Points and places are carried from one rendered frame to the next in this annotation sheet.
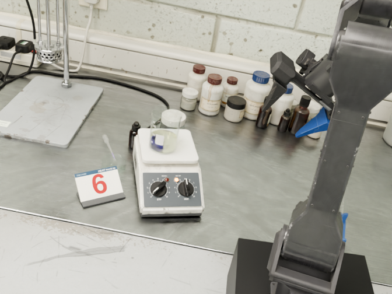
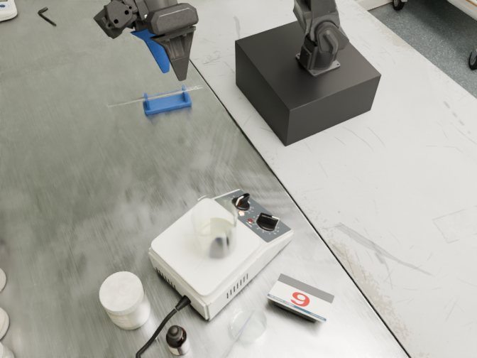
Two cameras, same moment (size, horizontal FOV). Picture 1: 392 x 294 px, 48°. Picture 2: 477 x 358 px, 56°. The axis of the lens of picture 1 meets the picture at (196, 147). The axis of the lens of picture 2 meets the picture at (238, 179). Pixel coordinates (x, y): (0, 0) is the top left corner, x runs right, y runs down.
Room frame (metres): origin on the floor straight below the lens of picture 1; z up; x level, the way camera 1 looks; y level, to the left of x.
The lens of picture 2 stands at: (0.89, 0.37, 1.57)
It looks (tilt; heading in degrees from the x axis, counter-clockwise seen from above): 53 degrees down; 242
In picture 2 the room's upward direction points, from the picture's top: 1 degrees counter-clockwise
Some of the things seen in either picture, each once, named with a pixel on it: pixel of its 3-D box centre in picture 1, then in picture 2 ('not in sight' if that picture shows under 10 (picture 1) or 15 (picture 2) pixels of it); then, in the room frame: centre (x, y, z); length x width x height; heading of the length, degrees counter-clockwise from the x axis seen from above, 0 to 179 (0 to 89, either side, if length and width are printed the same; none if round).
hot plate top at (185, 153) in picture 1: (167, 145); (205, 244); (0.79, 0.06, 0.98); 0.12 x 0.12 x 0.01; 17
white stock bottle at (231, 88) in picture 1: (230, 91); not in sight; (1.17, -0.07, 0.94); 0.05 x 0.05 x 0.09
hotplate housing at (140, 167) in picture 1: (166, 168); (219, 247); (0.76, 0.05, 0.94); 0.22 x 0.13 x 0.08; 17
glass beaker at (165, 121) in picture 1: (164, 130); (214, 231); (0.77, 0.07, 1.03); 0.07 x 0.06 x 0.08; 32
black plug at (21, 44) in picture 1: (23, 47); not in sight; (1.19, 0.56, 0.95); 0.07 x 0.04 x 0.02; 179
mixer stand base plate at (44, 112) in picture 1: (49, 107); not in sight; (0.97, 0.39, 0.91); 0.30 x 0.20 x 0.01; 179
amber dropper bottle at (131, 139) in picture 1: (135, 133); (177, 337); (0.88, 0.15, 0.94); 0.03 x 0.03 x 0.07
